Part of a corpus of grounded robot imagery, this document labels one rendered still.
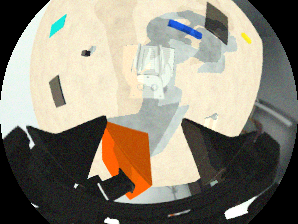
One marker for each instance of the teal flat square plate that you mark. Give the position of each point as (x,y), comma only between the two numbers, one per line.
(57,26)

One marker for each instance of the yellow rectangular bar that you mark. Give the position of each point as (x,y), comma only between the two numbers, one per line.
(246,38)

